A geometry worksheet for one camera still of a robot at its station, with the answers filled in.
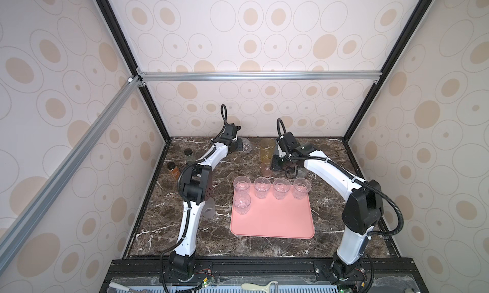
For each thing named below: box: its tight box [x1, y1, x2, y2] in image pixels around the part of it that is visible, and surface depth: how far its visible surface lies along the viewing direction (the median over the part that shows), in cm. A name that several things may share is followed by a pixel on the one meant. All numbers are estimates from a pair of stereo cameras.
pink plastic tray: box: [230, 184, 315, 239], surface depth 89 cm
